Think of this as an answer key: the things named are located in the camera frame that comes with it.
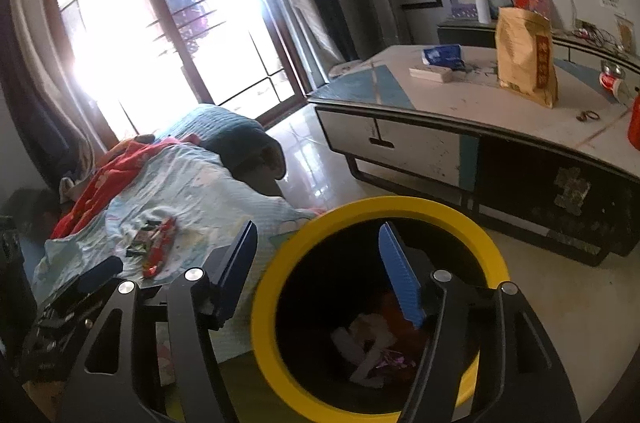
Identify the red snack packet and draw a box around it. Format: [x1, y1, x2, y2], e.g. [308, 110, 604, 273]
[142, 217, 178, 279]

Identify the red plastic bag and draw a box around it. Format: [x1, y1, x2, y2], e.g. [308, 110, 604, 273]
[381, 293, 427, 354]

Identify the purple snack wrapper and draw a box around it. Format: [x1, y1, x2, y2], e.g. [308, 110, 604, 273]
[375, 348, 412, 370]

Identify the dark chocolate bar wrapper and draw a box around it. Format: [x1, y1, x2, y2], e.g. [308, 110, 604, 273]
[126, 221, 162, 257]

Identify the white foam fruit net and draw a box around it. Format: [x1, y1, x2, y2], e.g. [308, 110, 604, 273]
[332, 329, 396, 388]

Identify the yellow rim trash bin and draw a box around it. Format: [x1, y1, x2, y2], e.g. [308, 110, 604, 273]
[250, 196, 510, 422]

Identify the Hello Kitty bed sheet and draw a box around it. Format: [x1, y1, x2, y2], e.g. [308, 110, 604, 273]
[32, 144, 316, 361]

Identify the dark left curtain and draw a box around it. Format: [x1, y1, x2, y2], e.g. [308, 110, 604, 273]
[1, 0, 93, 189]

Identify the red floral blanket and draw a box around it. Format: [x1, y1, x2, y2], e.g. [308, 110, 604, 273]
[50, 134, 201, 239]

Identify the teal quilted cushion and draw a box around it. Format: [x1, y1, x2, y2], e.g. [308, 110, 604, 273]
[156, 104, 286, 197]

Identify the white coffee table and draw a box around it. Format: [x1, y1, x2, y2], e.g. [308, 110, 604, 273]
[310, 45, 639, 266]

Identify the red thermos bottle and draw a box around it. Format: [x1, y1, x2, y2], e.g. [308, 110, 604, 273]
[627, 94, 640, 150]

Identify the white flat box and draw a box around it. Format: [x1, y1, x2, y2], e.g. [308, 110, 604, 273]
[409, 66, 454, 83]

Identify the red white can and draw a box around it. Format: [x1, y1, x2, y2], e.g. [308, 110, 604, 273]
[599, 60, 634, 106]

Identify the blue tissue pack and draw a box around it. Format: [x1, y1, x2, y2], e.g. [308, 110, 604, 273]
[422, 44, 465, 71]

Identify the brown paper bag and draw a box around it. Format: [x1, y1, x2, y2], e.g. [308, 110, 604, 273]
[495, 7, 559, 109]

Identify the black tv cabinet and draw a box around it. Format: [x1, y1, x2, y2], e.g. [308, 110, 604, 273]
[437, 18, 640, 77]

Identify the brown framed glass door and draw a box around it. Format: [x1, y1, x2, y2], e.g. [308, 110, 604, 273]
[44, 0, 306, 146]

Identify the blue white small bin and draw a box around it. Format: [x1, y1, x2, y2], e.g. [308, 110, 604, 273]
[328, 59, 361, 80]

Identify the red gift box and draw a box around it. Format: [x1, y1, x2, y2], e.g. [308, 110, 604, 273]
[514, 0, 553, 22]

